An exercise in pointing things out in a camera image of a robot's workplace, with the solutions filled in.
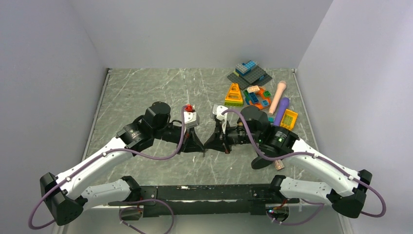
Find dark grey lego baseplate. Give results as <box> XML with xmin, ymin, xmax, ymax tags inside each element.
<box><xmin>227</xmin><ymin>66</ymin><xmax>273</xmax><ymax>90</ymax></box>

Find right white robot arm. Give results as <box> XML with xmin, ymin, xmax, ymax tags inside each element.
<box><xmin>204</xmin><ymin>105</ymin><xmax>372</xmax><ymax>218</ymax></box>

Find black microphone stand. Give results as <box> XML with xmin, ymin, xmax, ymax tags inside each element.
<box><xmin>251</xmin><ymin>156</ymin><xmax>274</xmax><ymax>170</ymax></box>

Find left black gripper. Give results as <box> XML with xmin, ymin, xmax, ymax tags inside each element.
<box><xmin>153</xmin><ymin>123</ymin><xmax>206</xmax><ymax>155</ymax></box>

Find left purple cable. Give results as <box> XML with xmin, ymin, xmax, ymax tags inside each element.
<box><xmin>28</xmin><ymin>106</ymin><xmax>188</xmax><ymax>230</ymax></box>

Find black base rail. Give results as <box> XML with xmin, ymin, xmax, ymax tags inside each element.
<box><xmin>113</xmin><ymin>175</ymin><xmax>307</xmax><ymax>217</ymax></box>

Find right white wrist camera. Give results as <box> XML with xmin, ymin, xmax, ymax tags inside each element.
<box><xmin>212</xmin><ymin>104</ymin><xmax>228</xmax><ymax>133</ymax></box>

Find yellow window toy block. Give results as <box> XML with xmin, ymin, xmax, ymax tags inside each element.
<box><xmin>280</xmin><ymin>109</ymin><xmax>298</xmax><ymax>131</ymax></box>

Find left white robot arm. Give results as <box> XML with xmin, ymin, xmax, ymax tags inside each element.
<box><xmin>39</xmin><ymin>101</ymin><xmax>205</xmax><ymax>226</ymax></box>

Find purple toy microphone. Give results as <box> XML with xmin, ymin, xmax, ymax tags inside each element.
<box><xmin>273</xmin><ymin>97</ymin><xmax>290</xmax><ymax>126</ymax></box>

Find blue grey lego stack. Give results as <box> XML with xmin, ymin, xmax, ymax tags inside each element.
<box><xmin>234</xmin><ymin>60</ymin><xmax>259</xmax><ymax>76</ymax></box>

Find orange ring toy with bricks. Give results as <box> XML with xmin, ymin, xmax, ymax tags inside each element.
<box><xmin>243</xmin><ymin>86</ymin><xmax>271</xmax><ymax>110</ymax></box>

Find orange triangular toy block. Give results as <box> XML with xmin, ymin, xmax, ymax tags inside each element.
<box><xmin>224</xmin><ymin>83</ymin><xmax>244</xmax><ymax>107</ymax></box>

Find glitter filled tube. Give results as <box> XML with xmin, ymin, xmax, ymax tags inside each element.
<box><xmin>274</xmin><ymin>160</ymin><xmax>285</xmax><ymax>171</ymax></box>

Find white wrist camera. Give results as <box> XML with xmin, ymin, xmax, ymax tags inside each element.
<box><xmin>212</xmin><ymin>104</ymin><xmax>228</xmax><ymax>133</ymax></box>
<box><xmin>183</xmin><ymin>104</ymin><xmax>200</xmax><ymax>129</ymax></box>

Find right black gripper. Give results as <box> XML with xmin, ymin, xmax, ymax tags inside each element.
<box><xmin>204</xmin><ymin>119</ymin><xmax>261</xmax><ymax>154</ymax></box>

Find pink toy microphone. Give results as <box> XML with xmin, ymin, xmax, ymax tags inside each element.
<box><xmin>268</xmin><ymin>80</ymin><xmax>287</xmax><ymax>115</ymax></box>

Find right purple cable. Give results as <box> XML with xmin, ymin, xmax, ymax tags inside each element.
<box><xmin>222</xmin><ymin>109</ymin><xmax>387</xmax><ymax>218</ymax></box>

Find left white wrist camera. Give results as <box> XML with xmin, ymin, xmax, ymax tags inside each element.
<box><xmin>183</xmin><ymin>104</ymin><xmax>200</xmax><ymax>129</ymax></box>

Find purple cable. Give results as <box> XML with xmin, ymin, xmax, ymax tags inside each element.
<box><xmin>222</xmin><ymin>109</ymin><xmax>387</xmax><ymax>218</ymax></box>
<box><xmin>28</xmin><ymin>106</ymin><xmax>188</xmax><ymax>230</ymax></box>

